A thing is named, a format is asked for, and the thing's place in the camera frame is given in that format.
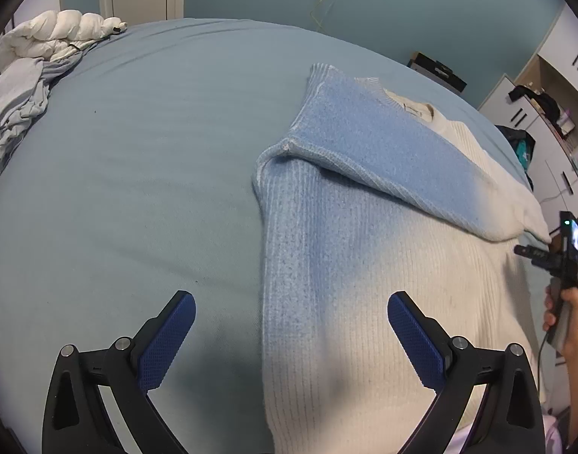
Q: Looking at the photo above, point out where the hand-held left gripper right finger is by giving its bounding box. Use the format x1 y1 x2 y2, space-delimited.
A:
387 291 545 454

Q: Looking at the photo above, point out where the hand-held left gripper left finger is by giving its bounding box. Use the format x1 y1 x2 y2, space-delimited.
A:
42 290 197 454

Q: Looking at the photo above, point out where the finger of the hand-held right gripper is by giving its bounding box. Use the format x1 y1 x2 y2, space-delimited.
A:
514 244 561 268

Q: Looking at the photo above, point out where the blue and white knit sweater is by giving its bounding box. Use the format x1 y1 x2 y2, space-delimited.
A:
253 62 552 452

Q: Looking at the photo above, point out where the person's right hand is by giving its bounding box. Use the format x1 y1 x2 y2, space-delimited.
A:
542 286 578 358

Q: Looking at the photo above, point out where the teal and black device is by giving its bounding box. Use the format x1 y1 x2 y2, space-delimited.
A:
496 124 538 185

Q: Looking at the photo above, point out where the black bag on shelf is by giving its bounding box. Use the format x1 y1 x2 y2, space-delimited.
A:
508 85 561 124

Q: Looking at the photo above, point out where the white wardrobe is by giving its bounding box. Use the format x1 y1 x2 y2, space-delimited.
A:
478 2 578 228

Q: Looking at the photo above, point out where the bed with light blue sheet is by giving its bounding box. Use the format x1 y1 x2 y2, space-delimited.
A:
0 18 549 454

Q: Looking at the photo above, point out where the black flat box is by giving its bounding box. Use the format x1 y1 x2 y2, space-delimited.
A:
408 52 468 94

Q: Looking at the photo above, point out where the grey crumpled cloth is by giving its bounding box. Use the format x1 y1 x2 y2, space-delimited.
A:
0 50 88 194

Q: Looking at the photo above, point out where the white puffy duvet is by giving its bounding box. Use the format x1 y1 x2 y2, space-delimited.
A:
0 9 129 74

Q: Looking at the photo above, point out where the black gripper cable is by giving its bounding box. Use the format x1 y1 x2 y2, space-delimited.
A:
536 330 556 391

